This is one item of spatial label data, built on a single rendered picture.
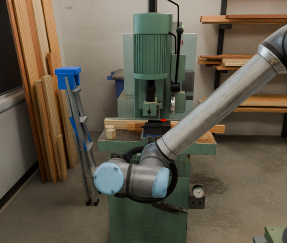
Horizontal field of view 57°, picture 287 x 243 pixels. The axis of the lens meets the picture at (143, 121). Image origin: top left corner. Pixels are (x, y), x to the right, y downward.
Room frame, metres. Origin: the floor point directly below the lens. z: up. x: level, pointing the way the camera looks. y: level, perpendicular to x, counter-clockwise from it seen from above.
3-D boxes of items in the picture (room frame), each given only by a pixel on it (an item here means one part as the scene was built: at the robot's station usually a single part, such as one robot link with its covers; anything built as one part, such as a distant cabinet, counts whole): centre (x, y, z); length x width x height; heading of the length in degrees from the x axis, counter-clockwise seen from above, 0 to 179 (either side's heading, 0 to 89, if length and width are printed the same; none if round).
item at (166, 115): (1.69, -0.06, 1.16); 0.22 x 0.22 x 0.72; 86
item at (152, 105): (1.42, -0.04, 1.03); 0.14 x 0.07 x 0.09; 176
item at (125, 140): (1.29, -0.07, 0.87); 0.61 x 0.30 x 0.06; 86
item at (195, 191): (1.17, -0.28, 0.65); 0.06 x 0.04 x 0.08; 86
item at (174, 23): (1.71, -0.20, 1.40); 0.10 x 0.06 x 0.16; 176
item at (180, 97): (1.57, -0.21, 1.02); 0.09 x 0.07 x 0.12; 86
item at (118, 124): (1.42, -0.08, 0.93); 0.60 x 0.02 x 0.05; 86
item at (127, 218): (1.52, -0.04, 0.36); 0.58 x 0.45 x 0.71; 176
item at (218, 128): (1.39, -0.17, 0.92); 0.54 x 0.02 x 0.04; 86
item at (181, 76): (1.60, -0.21, 1.23); 0.09 x 0.08 x 0.15; 176
